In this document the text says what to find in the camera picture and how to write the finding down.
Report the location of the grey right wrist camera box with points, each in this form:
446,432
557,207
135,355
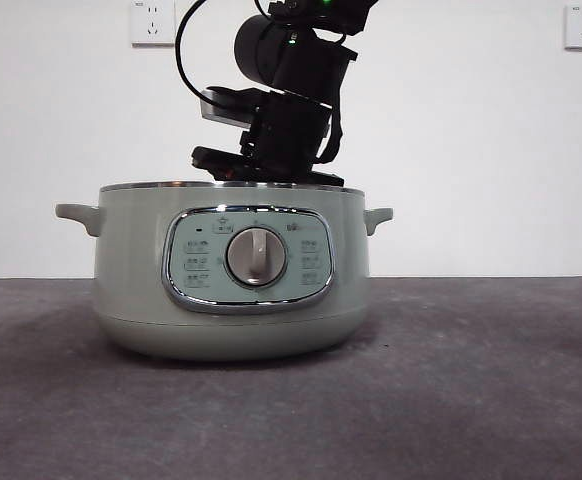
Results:
226,111

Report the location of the pale green electric cooking pot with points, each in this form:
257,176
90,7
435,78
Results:
131,260

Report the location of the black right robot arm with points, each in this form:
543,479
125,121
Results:
311,65

